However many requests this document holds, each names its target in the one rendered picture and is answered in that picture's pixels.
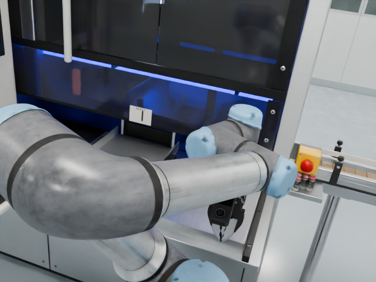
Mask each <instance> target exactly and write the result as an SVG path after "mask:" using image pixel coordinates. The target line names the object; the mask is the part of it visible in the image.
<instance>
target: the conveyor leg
mask: <svg viewBox="0 0 376 282"><path fill-rule="evenodd" d="M325 194H328V193H325ZM341 199H342V197H340V196H336V195H331V194H328V195H327V198H326V201H325V204H324V207H323V210H322V213H321V216H320V219H319V222H318V225H317V229H316V232H315V234H314V237H313V241H312V244H311V247H310V249H309V252H308V256H307V259H306V261H305V264H304V268H303V271H302V274H301V276H300V279H299V282H312V281H313V278H314V275H315V273H316V270H317V266H318V264H319V261H320V258H321V256H322V252H323V249H324V247H325V244H326V241H327V239H328V235H329V233H330V230H331V227H332V224H333V221H334V219H335V216H336V213H337V210H338V208H339V205H340V202H341ZM343 199H347V198H343ZM348 200H350V199H348Z"/></svg>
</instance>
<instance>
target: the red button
mask: <svg viewBox="0 0 376 282"><path fill-rule="evenodd" d="M313 166H314V165H313V162H312V161H310V160H307V159H306V160H303V161H302V162H301V164H300V169H301V170H302V171H303V172H306V173H308V172H311V171H312V170H313Z"/></svg>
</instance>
